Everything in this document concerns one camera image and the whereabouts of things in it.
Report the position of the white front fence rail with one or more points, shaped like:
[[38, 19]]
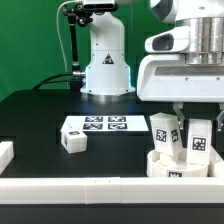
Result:
[[110, 190]]

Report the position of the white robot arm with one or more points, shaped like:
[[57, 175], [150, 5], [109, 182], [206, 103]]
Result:
[[108, 74]]

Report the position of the white round stool seat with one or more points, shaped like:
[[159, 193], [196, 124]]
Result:
[[159, 167]]

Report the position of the overhead camera bar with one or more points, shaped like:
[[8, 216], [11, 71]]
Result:
[[99, 4]]

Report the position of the white sheet with tags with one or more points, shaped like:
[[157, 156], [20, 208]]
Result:
[[90, 123]]

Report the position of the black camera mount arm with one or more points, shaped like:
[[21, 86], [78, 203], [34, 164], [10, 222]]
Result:
[[76, 16]]

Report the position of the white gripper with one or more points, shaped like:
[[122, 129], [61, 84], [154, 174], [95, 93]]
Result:
[[171, 72]]

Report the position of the white left fence block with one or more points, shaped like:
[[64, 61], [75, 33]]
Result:
[[6, 154]]

